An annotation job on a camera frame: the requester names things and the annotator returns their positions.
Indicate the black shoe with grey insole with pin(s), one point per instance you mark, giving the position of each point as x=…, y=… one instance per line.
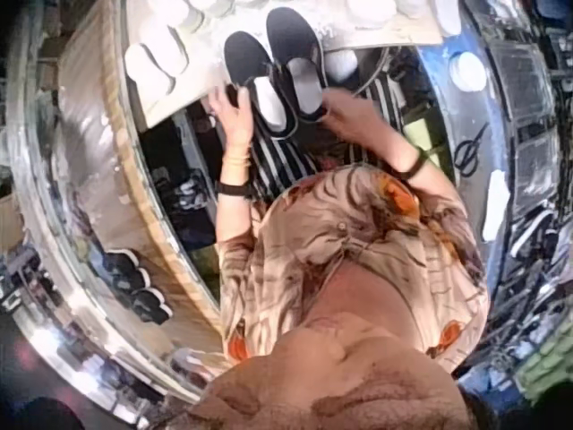
x=291, y=38

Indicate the person's left hand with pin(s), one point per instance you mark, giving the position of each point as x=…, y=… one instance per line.
x=237, y=121

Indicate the black scissors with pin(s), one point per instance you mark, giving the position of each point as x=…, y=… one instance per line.
x=470, y=152

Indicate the black shoe with white sole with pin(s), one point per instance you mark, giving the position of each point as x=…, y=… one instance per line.
x=153, y=305
x=127, y=268

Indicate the heap of dark shoes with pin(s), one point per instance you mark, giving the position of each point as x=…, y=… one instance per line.
x=190, y=206

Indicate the person's right hand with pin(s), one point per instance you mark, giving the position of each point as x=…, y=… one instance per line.
x=353, y=118

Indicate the green box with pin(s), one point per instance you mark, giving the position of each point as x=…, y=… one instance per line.
x=420, y=131

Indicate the person's legs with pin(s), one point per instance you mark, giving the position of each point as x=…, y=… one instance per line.
x=279, y=163

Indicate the black shoe with white insole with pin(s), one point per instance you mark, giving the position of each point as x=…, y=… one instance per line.
x=250, y=62

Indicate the pile of white shoe soles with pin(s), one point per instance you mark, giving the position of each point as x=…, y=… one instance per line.
x=154, y=60

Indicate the round white container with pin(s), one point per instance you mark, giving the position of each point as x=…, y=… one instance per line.
x=467, y=71

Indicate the white insole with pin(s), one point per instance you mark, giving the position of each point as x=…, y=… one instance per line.
x=495, y=207

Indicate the black wrist band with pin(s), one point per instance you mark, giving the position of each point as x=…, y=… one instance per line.
x=417, y=166
x=232, y=189

